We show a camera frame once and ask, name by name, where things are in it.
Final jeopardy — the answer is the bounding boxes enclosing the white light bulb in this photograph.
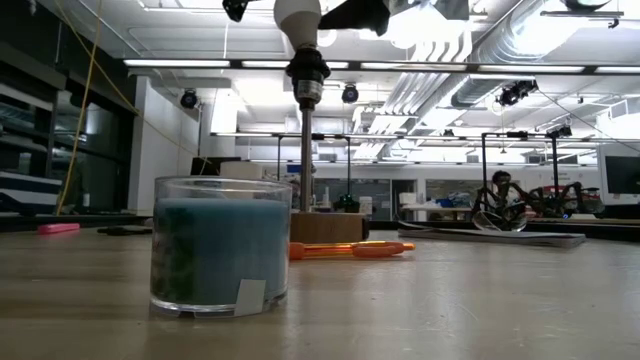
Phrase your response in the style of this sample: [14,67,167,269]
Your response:
[273,0,322,51]

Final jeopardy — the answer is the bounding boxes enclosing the wooden base metal pole lamp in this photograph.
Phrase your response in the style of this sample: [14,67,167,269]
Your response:
[285,45,370,245]

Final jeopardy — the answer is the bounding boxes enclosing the person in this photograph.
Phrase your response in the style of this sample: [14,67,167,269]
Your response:
[487,169,521,216]

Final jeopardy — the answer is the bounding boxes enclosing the orange ballpoint pen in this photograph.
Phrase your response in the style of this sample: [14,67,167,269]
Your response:
[288,240,416,260]

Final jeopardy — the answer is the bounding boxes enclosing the dark storage shelf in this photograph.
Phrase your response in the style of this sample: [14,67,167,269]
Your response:
[0,42,139,217]

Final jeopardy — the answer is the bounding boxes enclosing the clear safety glasses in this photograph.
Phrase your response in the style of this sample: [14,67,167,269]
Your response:
[472,209,529,232]

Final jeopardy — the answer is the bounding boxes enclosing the blue candle glass jar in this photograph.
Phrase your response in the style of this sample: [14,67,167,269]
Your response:
[149,175,294,319]

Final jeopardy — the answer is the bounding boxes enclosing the bright pink highlighter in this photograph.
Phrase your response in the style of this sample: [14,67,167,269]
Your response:
[37,222,81,235]

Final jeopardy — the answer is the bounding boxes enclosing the black computer monitor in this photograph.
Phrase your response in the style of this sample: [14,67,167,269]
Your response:
[603,154,640,197]

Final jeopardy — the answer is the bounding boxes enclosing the silver ventilation duct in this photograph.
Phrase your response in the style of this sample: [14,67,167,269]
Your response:
[449,0,626,109]

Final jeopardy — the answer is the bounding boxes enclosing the black metal camera frame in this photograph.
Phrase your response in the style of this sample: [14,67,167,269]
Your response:
[274,132,354,199]
[479,124,576,216]

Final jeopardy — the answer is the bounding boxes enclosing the yellow hanging cable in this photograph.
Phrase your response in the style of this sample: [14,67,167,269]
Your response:
[53,0,211,217]

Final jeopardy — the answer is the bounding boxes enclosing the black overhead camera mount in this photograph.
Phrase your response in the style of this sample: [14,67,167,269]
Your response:
[539,0,626,30]

